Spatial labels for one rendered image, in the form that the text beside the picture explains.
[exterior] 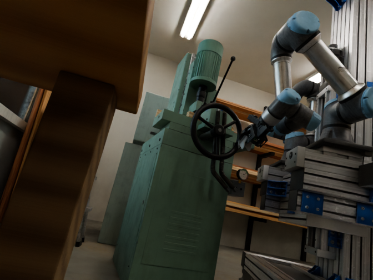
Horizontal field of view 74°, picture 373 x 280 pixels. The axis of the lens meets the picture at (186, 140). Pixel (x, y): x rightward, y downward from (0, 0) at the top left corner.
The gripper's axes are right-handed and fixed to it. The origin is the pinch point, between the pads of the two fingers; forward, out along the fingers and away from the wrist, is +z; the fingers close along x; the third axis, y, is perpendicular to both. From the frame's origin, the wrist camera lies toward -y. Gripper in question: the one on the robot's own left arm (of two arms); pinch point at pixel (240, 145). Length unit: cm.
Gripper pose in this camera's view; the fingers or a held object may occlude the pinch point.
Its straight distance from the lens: 121.9
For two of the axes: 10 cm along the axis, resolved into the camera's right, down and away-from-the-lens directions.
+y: 0.1, 7.3, -6.9
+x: 9.0, 2.8, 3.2
